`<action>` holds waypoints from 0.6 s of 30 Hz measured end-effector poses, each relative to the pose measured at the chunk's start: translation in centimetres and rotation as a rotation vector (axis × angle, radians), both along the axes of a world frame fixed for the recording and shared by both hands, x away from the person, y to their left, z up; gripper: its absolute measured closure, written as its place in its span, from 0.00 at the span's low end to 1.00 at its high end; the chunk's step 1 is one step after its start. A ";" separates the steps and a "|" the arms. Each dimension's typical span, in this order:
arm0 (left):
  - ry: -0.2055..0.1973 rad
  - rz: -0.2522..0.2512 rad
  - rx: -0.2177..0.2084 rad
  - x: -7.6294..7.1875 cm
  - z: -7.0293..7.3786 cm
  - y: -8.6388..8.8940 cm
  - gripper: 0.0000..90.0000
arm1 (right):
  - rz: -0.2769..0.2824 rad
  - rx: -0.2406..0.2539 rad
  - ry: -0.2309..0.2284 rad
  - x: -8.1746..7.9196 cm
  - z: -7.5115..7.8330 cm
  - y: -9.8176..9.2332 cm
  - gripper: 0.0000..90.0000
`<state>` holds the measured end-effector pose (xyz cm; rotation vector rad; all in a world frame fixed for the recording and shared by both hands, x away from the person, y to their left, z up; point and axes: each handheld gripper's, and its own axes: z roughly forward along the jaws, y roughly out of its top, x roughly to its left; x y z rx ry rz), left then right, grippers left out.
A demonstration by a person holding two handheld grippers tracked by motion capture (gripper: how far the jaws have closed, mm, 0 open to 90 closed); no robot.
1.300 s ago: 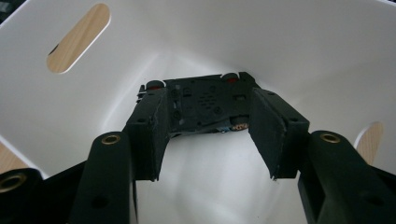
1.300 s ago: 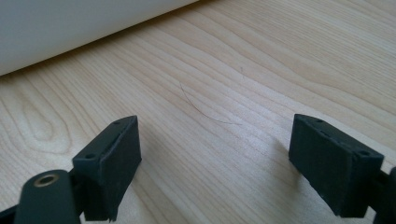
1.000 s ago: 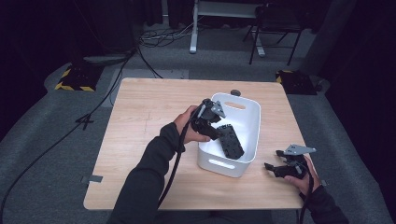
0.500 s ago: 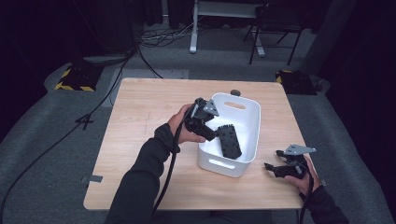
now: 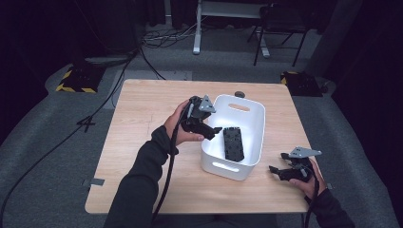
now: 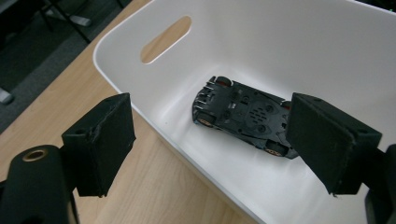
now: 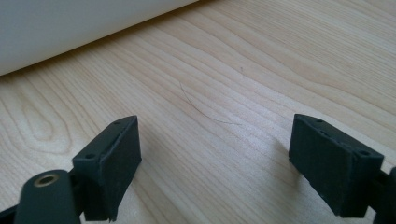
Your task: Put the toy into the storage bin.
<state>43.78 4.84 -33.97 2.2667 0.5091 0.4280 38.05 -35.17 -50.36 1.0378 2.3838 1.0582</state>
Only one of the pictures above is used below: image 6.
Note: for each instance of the white plastic storage bin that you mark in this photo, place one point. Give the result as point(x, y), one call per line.
point(311, 46)

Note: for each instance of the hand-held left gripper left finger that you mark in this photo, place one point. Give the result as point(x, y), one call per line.
point(102, 146)

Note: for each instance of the black chair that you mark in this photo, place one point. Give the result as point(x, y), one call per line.
point(83, 35)

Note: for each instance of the blue toy car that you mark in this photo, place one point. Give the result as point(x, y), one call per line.
point(246, 115)

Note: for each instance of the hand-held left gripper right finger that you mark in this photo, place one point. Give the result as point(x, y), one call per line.
point(323, 143)

